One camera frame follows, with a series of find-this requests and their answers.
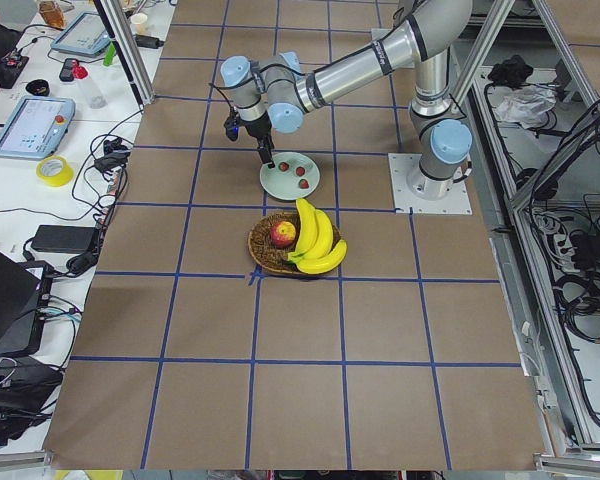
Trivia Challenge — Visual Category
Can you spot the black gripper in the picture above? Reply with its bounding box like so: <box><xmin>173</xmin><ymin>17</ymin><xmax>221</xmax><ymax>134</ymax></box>
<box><xmin>224</xmin><ymin>108</ymin><xmax>275</xmax><ymax>168</ymax></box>

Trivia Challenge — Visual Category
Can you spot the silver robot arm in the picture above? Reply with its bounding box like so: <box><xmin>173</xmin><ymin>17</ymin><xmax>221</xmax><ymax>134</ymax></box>
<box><xmin>221</xmin><ymin>1</ymin><xmax>473</xmax><ymax>200</ymax></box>

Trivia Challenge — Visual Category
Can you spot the light green plate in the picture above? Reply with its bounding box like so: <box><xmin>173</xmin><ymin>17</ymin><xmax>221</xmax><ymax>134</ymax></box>
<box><xmin>259</xmin><ymin>152</ymin><xmax>321</xmax><ymax>201</ymax></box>

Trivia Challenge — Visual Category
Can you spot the red apple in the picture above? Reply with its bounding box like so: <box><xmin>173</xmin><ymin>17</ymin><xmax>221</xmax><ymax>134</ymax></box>
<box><xmin>269</xmin><ymin>220</ymin><xmax>297</xmax><ymax>249</ymax></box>

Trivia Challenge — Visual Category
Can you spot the brown wicker basket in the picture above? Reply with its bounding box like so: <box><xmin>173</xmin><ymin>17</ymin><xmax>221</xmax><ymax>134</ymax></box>
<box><xmin>247</xmin><ymin>212</ymin><xmax>342</xmax><ymax>276</ymax></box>

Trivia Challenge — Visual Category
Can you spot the yellow banana bunch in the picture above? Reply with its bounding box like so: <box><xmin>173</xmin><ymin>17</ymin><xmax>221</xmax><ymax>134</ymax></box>
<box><xmin>287</xmin><ymin>198</ymin><xmax>348</xmax><ymax>275</ymax></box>

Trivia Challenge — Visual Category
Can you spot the white squeeze bottle red cap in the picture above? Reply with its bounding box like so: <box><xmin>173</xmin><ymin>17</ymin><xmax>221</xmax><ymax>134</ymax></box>
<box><xmin>72</xmin><ymin>61</ymin><xmax>107</xmax><ymax>109</ymax></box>

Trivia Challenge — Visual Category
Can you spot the paper cup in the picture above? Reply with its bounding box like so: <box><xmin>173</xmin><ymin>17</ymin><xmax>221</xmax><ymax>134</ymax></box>
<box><xmin>129</xmin><ymin>12</ymin><xmax>149</xmax><ymax>35</ymax></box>

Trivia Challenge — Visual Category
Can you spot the yellow tape roll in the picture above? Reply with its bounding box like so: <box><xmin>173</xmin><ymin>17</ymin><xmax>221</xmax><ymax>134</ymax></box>
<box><xmin>36</xmin><ymin>155</ymin><xmax>74</xmax><ymax>187</ymax></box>

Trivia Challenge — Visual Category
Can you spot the blue teach pendant far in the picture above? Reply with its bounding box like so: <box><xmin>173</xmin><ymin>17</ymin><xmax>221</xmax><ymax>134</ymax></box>
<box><xmin>50</xmin><ymin>12</ymin><xmax>110</xmax><ymax>57</ymax></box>

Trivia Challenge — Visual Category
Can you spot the blue teach pendant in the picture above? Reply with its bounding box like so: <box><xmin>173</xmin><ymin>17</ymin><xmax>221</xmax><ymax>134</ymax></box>
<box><xmin>0</xmin><ymin>96</ymin><xmax>76</xmax><ymax>160</ymax></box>
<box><xmin>50</xmin><ymin>12</ymin><xmax>110</xmax><ymax>57</ymax></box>

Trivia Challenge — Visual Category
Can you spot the black phone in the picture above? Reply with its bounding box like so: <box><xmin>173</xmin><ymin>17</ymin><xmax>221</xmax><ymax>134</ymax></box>
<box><xmin>59</xmin><ymin>58</ymin><xmax>79</xmax><ymax>83</ymax></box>

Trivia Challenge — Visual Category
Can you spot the black power adapter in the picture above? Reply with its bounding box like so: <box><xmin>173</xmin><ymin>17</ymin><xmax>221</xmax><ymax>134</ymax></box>
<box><xmin>31</xmin><ymin>225</ymin><xmax>96</xmax><ymax>254</ymax></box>

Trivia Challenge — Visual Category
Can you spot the blue teach pendant near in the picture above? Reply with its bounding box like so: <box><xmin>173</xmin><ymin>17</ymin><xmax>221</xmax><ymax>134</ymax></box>
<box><xmin>0</xmin><ymin>96</ymin><xmax>76</xmax><ymax>160</ymax></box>

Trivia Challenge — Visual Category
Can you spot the black laptop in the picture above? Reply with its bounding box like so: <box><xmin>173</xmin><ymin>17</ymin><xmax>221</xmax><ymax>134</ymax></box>
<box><xmin>0</xmin><ymin>252</ymin><xmax>52</xmax><ymax>358</ymax></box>

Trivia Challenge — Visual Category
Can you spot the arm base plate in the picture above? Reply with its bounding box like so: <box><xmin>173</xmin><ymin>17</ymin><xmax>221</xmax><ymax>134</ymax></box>
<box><xmin>388</xmin><ymin>153</ymin><xmax>472</xmax><ymax>215</ymax></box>

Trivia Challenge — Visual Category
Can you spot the aluminium frame post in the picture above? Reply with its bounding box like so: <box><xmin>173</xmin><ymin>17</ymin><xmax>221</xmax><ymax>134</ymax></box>
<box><xmin>94</xmin><ymin>0</ymin><xmax>155</xmax><ymax>108</ymax></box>

